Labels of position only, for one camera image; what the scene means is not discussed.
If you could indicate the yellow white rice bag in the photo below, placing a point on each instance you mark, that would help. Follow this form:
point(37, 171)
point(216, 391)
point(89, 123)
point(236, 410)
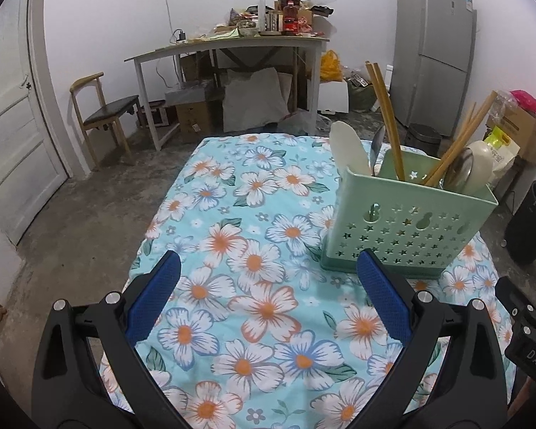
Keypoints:
point(504, 151)

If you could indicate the bamboo chopstick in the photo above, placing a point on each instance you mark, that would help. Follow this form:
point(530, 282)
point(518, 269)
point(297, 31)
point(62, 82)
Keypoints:
point(480, 113)
point(370, 69)
point(388, 116)
point(452, 152)

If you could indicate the small black pot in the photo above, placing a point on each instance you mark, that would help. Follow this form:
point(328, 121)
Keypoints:
point(424, 138)

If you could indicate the black trash bin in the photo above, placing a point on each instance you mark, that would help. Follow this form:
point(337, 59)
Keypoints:
point(520, 233)

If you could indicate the white panel door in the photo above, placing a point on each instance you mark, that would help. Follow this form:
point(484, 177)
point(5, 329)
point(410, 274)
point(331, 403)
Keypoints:
point(30, 167)

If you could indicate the red bottle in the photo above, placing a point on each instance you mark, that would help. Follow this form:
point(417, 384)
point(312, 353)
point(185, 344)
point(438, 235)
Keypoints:
point(290, 19)

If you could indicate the wooden chair black seat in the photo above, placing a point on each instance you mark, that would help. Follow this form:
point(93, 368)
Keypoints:
point(107, 117)

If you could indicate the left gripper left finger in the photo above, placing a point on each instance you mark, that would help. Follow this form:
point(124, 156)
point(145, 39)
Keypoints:
point(68, 391)

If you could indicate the grey metal spoon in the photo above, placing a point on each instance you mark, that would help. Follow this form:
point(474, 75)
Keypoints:
point(458, 173)

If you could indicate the floral blue tablecloth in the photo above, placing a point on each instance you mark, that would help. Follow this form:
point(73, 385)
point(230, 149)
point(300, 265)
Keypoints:
point(256, 334)

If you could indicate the grey refrigerator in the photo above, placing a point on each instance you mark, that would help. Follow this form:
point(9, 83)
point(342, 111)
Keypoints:
point(434, 47)

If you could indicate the beige soup ladle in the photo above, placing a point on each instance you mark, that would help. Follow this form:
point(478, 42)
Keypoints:
point(482, 167)

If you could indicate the white work table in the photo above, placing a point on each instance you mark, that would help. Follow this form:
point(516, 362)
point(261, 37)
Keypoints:
point(314, 45)

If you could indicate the pink plastic bag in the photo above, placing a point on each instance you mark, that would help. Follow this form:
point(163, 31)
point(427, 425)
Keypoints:
point(525, 100)

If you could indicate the green plastic utensil holder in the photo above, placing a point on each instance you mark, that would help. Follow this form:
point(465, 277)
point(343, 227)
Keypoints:
point(416, 231)

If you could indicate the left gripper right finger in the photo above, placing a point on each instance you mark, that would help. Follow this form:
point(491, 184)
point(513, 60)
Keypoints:
point(470, 390)

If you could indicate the orange plastic bag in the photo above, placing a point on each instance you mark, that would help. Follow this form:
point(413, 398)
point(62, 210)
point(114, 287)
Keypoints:
point(331, 69)

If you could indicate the white rice paddle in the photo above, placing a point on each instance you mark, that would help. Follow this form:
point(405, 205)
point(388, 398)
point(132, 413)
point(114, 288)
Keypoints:
point(347, 149)

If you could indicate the cardboard box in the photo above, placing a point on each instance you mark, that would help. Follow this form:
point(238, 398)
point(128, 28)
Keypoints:
point(520, 126)

